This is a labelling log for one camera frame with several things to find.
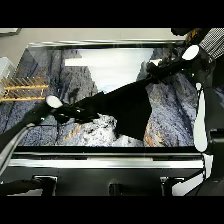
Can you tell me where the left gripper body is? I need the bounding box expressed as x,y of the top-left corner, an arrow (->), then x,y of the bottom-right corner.
54,103 -> 100,124

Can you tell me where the silver frame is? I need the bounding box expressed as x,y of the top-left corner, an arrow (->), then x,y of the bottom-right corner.
0,146 -> 214,196

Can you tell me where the black garment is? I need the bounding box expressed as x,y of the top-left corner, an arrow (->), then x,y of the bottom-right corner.
75,79 -> 155,142

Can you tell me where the checked shirt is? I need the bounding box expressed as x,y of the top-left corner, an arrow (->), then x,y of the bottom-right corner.
199,28 -> 224,60

